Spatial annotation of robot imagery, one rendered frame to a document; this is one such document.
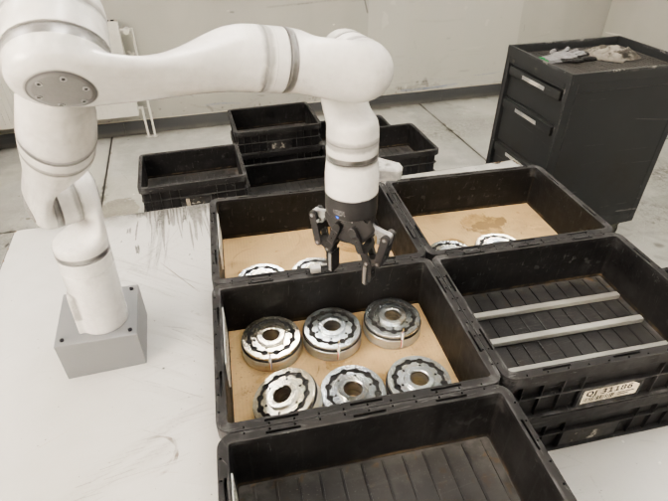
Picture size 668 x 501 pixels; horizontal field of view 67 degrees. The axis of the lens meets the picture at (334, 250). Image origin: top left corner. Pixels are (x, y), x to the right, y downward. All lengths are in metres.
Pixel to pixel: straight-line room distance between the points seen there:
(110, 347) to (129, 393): 0.10
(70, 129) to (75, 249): 0.33
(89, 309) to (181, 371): 0.21
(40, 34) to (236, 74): 0.17
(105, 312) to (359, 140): 0.62
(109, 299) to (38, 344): 0.27
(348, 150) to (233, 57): 0.19
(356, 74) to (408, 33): 3.60
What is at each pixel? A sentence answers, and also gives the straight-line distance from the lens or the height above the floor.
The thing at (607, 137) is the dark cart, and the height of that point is 0.61.
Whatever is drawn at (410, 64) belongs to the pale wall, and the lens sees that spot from 4.27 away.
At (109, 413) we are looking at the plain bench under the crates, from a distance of 1.07.
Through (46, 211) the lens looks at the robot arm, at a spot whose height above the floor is 1.10.
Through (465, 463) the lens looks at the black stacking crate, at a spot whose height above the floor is 0.83.
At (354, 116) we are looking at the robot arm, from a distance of 0.65.
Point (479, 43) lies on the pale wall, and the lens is 4.51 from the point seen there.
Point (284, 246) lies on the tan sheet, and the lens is 1.14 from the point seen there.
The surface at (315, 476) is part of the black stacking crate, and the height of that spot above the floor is 0.83.
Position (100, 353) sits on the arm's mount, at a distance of 1.10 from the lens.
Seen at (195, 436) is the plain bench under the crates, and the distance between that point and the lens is 0.99.
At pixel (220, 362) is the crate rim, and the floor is 0.93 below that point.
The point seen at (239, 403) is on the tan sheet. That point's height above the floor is 0.83.
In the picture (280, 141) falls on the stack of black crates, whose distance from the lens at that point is 2.37.
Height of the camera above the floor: 1.50
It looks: 36 degrees down
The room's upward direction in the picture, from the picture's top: straight up
